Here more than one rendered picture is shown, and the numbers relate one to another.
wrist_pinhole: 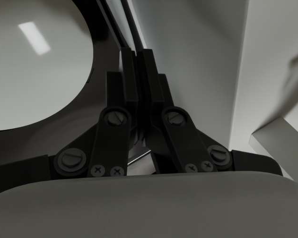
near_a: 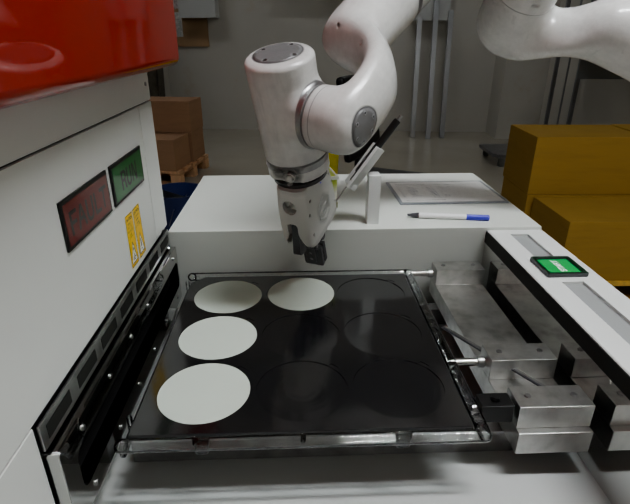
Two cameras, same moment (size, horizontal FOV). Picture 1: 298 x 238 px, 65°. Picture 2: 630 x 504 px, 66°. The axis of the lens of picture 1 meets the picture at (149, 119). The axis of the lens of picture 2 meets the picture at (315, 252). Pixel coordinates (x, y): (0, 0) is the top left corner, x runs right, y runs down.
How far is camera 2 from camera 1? 75 cm
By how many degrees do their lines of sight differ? 73
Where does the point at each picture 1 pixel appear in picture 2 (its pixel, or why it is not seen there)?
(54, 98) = (326, 289)
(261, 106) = (342, 224)
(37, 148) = (351, 302)
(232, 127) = (348, 229)
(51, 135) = (347, 297)
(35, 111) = (327, 294)
